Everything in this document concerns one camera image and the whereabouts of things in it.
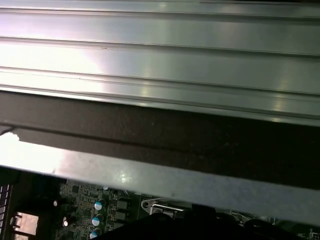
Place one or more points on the small silver capacitor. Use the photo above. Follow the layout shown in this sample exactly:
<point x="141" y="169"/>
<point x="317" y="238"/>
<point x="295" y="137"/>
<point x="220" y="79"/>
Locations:
<point x="55" y="203"/>
<point x="65" y="222"/>

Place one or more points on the blue-topped silver capacitor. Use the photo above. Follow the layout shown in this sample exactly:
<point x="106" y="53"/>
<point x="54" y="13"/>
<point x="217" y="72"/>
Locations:
<point x="95" y="234"/>
<point x="97" y="220"/>
<point x="100" y="204"/>

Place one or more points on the green motherboard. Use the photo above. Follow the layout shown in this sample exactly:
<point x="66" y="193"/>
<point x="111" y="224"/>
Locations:
<point x="82" y="200"/>

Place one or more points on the grey open PC case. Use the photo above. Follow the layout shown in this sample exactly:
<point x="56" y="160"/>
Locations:
<point x="175" y="140"/>

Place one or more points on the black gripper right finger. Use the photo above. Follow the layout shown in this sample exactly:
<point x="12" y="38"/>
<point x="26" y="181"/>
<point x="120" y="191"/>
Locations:
<point x="267" y="231"/>

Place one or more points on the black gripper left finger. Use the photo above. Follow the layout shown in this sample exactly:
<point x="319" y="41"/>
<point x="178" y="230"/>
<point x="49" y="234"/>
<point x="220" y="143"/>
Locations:
<point x="180" y="228"/>

